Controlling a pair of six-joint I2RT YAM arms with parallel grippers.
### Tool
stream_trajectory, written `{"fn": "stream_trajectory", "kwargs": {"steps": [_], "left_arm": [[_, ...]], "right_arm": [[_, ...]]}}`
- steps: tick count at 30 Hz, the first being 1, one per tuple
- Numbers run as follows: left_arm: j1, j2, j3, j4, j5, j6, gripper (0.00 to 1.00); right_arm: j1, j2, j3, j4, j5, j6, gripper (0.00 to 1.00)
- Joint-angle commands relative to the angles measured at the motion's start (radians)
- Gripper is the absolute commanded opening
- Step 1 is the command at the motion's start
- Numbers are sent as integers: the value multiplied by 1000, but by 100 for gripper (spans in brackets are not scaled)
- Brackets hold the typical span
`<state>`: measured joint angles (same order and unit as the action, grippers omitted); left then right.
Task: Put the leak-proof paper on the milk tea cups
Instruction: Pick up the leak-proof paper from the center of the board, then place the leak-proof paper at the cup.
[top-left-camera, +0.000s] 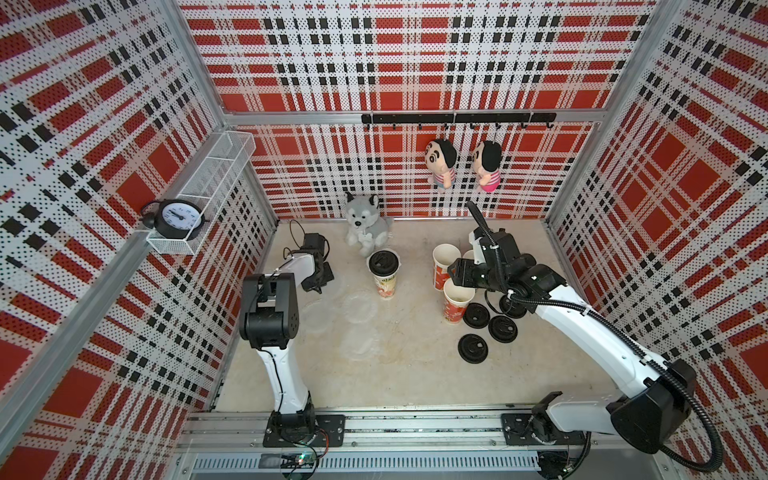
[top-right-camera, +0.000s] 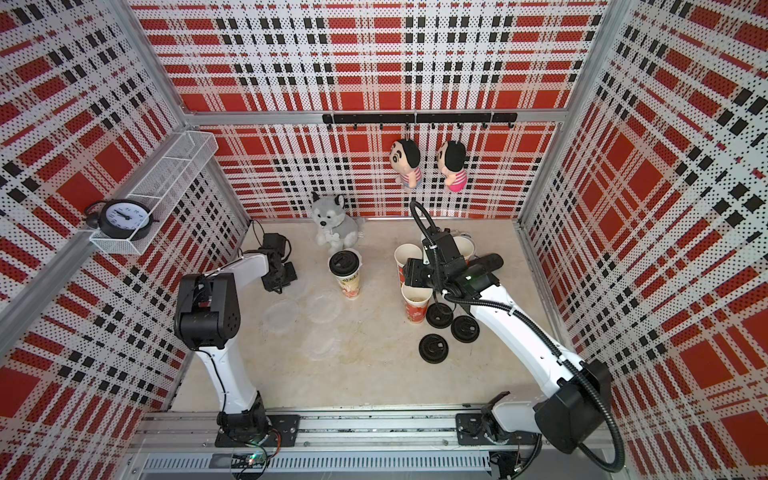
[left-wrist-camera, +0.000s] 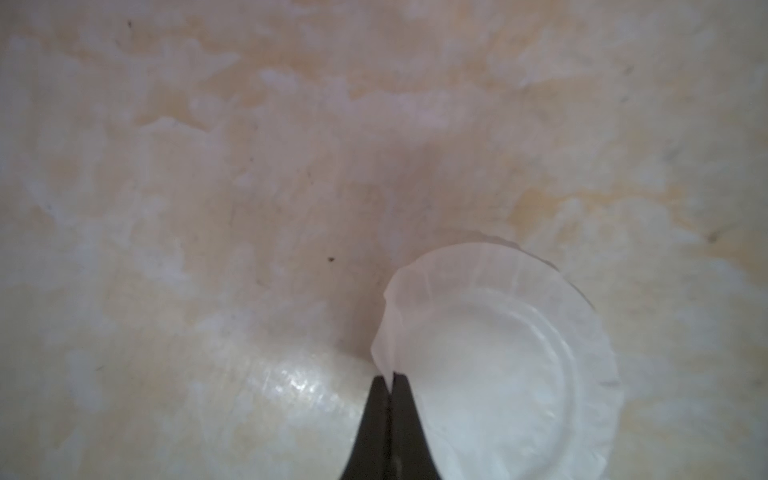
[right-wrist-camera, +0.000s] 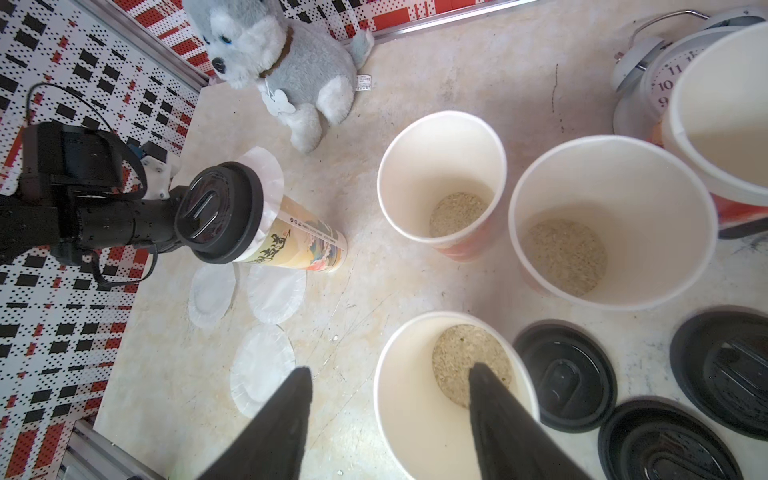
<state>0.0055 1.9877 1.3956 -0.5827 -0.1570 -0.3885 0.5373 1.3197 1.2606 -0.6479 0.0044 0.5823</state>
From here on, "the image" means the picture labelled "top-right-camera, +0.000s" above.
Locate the grey white husky plush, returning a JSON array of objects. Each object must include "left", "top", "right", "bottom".
[{"left": 308, "top": 191, "right": 364, "bottom": 255}]

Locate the black round clock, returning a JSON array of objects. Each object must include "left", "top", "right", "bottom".
[{"left": 84, "top": 199, "right": 157, "bottom": 241}]

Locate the red paper cup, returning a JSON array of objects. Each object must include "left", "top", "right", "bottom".
[
  {"left": 453, "top": 235, "right": 475, "bottom": 261},
  {"left": 394, "top": 243, "right": 423, "bottom": 285},
  {"left": 401, "top": 284, "right": 433, "bottom": 324}
]

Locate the black oblong case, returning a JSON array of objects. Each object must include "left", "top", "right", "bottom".
[{"left": 468, "top": 253, "right": 504, "bottom": 272}]

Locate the black hook rail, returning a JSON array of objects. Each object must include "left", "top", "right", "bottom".
[{"left": 321, "top": 112, "right": 519, "bottom": 127}]

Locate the boy doll striped shirt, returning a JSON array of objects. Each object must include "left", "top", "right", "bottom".
[{"left": 389, "top": 139, "right": 423, "bottom": 190}]

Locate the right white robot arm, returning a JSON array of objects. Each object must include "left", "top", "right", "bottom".
[{"left": 404, "top": 226, "right": 626, "bottom": 473}]

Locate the white wire basket shelf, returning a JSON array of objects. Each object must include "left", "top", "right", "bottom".
[{"left": 90, "top": 130, "right": 218, "bottom": 255}]

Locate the metal base rail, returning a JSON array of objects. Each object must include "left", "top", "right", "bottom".
[{"left": 117, "top": 404, "right": 610, "bottom": 479}]

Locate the yellow-red paper cup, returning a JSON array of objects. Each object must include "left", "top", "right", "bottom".
[{"left": 336, "top": 272, "right": 360, "bottom": 299}]

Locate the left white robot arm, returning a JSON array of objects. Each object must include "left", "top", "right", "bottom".
[{"left": 174, "top": 233, "right": 297, "bottom": 445}]

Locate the red paper cup front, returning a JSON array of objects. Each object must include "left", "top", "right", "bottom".
[{"left": 401, "top": 284, "right": 433, "bottom": 324}]

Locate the boy doll pink shirt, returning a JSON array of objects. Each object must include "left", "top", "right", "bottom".
[{"left": 437, "top": 140, "right": 468, "bottom": 193}]

